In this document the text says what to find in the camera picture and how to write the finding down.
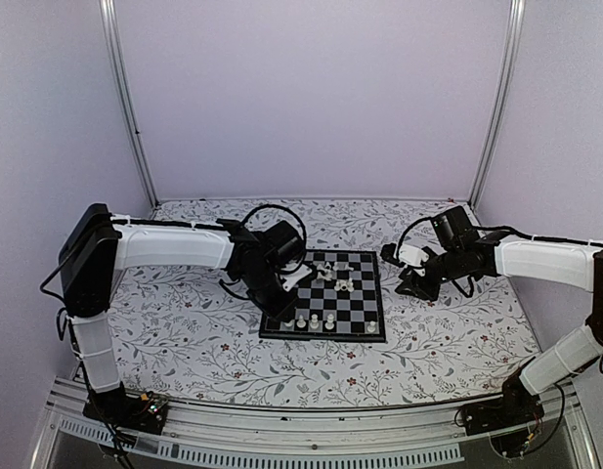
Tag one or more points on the left aluminium frame post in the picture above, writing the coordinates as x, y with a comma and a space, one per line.
119, 72

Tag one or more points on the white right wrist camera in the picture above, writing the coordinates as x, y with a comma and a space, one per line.
404, 256

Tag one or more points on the aluminium frame post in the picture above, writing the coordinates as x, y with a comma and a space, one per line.
508, 61
119, 72

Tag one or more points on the floral patterned table mat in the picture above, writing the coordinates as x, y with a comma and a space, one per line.
176, 331

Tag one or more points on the aluminium front rail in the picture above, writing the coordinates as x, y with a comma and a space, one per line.
209, 435

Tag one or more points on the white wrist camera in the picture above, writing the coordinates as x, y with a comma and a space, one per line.
288, 281
404, 256

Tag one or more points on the right aluminium frame post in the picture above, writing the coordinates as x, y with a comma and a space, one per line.
508, 61

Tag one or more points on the white knight chess piece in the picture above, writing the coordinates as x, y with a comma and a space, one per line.
324, 272

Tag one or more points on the black and white chessboard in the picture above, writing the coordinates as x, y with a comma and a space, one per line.
352, 310

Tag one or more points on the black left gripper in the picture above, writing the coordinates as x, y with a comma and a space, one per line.
279, 313

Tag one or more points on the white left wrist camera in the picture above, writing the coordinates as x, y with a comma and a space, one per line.
288, 281

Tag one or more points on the white bishop chess piece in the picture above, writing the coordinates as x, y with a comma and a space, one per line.
329, 322
314, 322

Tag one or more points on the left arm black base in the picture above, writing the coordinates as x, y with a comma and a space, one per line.
146, 412

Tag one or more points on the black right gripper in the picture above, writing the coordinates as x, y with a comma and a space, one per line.
418, 288

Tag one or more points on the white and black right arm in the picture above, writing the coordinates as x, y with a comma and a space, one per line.
559, 281

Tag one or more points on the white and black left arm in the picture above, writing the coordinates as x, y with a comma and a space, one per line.
103, 247

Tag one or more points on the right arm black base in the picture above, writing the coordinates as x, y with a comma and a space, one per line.
514, 407

